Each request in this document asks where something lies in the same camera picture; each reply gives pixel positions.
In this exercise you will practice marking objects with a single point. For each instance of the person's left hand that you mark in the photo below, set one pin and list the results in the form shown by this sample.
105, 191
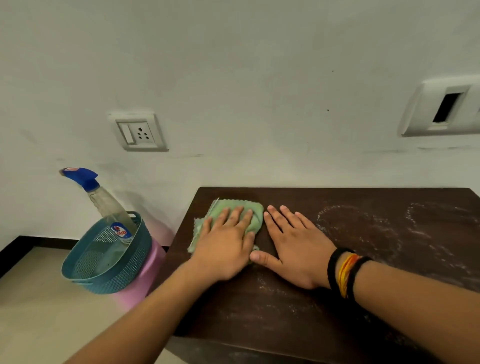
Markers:
221, 255

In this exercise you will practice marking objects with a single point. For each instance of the person's right hand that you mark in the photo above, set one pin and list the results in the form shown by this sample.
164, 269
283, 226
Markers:
303, 255

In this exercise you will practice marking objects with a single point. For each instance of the person's left middle finger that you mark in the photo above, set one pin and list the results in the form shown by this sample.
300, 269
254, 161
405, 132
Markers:
234, 219

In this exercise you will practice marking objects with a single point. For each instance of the person's right little finger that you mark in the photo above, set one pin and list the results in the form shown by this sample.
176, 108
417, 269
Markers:
306, 221

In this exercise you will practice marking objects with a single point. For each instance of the person's left thumb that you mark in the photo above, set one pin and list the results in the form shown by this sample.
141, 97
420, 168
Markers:
249, 245

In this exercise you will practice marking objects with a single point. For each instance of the person's left little finger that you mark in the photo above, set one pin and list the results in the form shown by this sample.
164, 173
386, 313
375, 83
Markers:
204, 229

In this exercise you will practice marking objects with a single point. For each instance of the person's right thumb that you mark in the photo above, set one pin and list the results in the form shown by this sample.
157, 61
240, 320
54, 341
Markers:
264, 260

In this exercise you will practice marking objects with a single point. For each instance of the person's right middle finger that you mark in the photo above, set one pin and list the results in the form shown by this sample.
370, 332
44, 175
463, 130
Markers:
283, 220

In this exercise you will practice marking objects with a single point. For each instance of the green cleaning cloth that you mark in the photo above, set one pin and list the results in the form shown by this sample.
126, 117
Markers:
255, 215

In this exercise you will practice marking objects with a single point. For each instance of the person's left forearm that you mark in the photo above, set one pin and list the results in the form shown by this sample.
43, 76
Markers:
150, 318

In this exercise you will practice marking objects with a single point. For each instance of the person's right forearm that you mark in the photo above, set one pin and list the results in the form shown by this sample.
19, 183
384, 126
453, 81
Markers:
420, 307

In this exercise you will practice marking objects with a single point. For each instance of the black wrist band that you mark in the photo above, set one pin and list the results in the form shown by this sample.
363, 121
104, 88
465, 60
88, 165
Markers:
353, 279
332, 267

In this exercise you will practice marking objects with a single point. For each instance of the orange yellow wrist thread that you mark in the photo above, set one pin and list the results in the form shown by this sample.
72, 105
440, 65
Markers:
344, 275

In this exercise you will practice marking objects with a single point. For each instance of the pink plastic stool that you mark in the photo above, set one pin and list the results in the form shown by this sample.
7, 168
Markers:
144, 279

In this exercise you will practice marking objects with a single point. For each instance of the teal perforated plastic basket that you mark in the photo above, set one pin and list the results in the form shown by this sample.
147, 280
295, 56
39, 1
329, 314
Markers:
116, 262

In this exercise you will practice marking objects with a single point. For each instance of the clear spray bottle blue nozzle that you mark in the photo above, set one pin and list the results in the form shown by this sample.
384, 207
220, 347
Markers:
107, 206

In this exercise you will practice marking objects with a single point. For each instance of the white wall socket with switch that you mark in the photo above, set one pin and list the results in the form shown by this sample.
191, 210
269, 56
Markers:
138, 131

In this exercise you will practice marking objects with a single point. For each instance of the white wall plate with opening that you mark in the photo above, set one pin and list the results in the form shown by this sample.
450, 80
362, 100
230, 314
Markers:
423, 108

